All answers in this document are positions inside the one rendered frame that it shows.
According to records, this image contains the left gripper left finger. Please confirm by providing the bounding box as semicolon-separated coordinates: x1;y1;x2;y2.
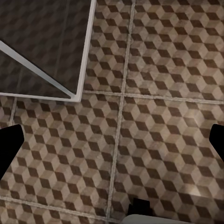
0;124;24;180

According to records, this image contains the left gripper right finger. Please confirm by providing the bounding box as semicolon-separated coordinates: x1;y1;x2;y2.
209;124;224;162

